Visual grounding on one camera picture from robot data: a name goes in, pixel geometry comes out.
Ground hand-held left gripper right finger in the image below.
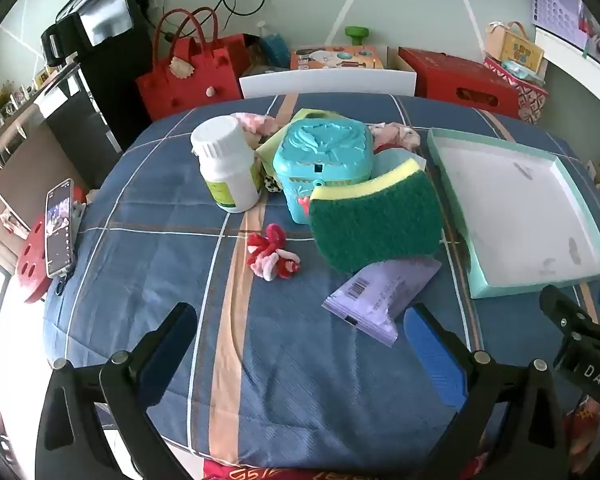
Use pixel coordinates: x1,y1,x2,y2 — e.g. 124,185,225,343
402,302,571,480

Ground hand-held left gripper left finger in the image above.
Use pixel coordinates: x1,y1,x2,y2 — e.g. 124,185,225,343
35,301,199,480

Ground purple packet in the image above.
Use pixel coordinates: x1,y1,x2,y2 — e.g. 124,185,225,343
321,258,443,348

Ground teal rimmed white tray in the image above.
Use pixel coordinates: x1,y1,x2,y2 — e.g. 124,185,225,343
426,127,600,301

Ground green yellow sponge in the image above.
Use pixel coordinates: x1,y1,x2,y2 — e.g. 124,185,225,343
308,156,443,276

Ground red white hair tie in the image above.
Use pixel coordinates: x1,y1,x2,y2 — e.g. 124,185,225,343
246,224,302,282

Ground pink scrunchie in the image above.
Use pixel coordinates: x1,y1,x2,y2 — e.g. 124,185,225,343
370,122,422,155

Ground yellow-green cloth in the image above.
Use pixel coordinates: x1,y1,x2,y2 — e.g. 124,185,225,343
254,107,332,177

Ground blue plaid blanket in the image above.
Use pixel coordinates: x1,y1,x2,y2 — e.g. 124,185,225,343
42,92,600,480

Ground red stool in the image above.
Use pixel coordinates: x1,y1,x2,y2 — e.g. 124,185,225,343
14,187,88,305

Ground smartphone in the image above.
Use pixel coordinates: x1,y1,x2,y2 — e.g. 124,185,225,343
45,178,77,278

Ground white plastic bottle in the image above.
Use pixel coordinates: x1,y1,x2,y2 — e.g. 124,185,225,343
190,115,263,213

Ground red white patterned box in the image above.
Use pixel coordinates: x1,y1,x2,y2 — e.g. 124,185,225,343
482,55,550,125

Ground teal plastic box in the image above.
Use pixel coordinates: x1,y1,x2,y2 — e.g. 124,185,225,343
272,114,378,224

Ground wooden sideboard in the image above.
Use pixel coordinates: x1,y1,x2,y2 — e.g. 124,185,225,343
0,60,126,271

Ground light blue packet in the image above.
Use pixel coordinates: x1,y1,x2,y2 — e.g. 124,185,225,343
500,59,546,82

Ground white cabinet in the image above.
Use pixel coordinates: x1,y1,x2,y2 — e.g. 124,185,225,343
534,27,600,86

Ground red cardboard box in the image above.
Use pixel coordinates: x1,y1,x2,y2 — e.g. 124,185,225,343
399,47,523,120

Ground beige small bag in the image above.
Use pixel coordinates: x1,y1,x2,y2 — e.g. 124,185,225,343
485,21,546,68

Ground white foam board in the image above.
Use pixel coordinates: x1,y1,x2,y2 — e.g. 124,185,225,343
239,69,418,100

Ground black cabinet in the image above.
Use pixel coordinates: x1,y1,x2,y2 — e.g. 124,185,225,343
45,25,156,181

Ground red felt bag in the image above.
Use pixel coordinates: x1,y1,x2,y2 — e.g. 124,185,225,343
135,7,246,122

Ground orange toy box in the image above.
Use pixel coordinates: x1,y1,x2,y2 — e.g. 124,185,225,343
290,45,387,72

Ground green dumbbell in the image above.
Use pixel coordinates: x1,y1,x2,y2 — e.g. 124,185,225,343
344,26,376,48

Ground blue bottle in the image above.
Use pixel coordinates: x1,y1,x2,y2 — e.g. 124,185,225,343
255,21,292,68

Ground black coffee maker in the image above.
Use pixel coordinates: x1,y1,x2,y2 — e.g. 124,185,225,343
40,0,137,67

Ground purple wall calendar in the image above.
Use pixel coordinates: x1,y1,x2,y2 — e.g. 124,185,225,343
531,0,588,41

